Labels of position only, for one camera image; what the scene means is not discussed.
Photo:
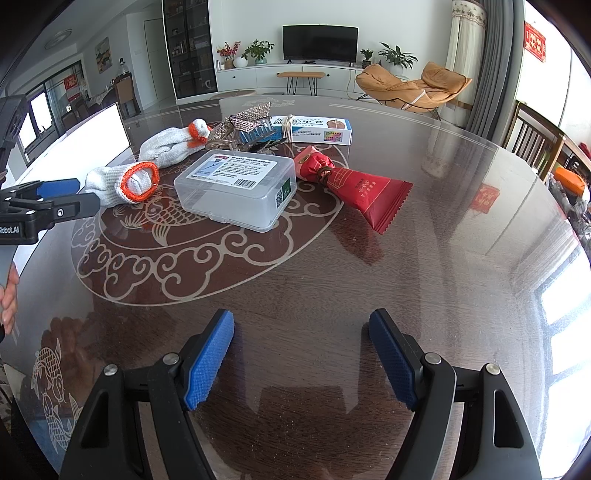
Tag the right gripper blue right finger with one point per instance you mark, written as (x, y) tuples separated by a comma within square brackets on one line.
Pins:
[(494, 441)]

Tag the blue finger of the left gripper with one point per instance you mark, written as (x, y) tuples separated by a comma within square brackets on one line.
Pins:
[(43, 189), (46, 212)]

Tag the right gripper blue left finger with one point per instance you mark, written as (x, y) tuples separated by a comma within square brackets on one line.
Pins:
[(107, 442)]

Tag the white glove orange cuff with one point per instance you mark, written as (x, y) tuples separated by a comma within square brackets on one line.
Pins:
[(123, 184), (173, 145)]

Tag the clear plastic storage box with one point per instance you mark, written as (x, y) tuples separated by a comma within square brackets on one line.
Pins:
[(248, 190)]

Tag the rhinestone bow hair clip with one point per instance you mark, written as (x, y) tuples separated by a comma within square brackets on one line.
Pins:
[(242, 130)]

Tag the blue white cardboard box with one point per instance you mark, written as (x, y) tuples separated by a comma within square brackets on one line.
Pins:
[(312, 129)]

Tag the red snack packet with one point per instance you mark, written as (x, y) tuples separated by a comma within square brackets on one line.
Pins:
[(378, 198)]

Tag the person's left hand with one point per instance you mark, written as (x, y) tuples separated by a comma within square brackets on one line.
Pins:
[(9, 301)]

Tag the white storage bin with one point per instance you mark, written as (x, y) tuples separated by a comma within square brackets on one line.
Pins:
[(98, 141)]

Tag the dark glass cabinet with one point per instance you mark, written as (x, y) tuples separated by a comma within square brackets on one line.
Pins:
[(188, 41)]

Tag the red flower vase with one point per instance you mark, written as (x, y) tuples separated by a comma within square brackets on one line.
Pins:
[(228, 52)]

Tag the potted green plant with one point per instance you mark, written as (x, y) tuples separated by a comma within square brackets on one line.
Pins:
[(258, 50)]

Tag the wooden bench stool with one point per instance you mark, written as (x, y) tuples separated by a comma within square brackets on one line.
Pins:
[(293, 77)]

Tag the orange object on sideboard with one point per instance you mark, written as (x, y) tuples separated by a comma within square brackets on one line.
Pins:
[(570, 181)]

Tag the black television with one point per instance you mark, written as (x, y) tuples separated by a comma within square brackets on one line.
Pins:
[(312, 42)]

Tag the white tv cabinet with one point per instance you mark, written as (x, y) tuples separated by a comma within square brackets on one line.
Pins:
[(340, 81)]

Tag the wooden dining chair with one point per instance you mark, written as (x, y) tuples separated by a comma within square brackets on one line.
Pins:
[(534, 139)]

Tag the grey curtain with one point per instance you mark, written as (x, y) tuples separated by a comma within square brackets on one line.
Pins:
[(500, 69)]

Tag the orange lounge chair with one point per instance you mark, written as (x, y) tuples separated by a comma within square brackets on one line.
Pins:
[(436, 87)]

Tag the potted plant right of television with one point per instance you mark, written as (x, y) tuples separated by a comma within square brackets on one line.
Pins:
[(399, 61)]

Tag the red wall sign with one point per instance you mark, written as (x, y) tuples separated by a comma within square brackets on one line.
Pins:
[(534, 42)]

